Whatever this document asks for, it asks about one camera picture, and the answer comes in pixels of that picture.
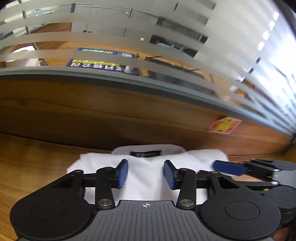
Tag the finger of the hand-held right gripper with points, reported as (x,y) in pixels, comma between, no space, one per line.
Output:
(259,184)
(227,167)

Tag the red yellow sticker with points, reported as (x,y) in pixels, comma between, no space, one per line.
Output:
(224,125)

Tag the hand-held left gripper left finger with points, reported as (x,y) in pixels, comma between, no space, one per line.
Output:
(122,173)

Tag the white shirt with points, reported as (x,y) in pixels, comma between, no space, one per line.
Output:
(143,176)

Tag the striped glass partition panel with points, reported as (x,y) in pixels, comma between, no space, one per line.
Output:
(161,34)

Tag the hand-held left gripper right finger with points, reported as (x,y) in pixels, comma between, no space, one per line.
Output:
(168,173)

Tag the blue printed sign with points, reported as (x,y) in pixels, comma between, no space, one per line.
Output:
(99,64)

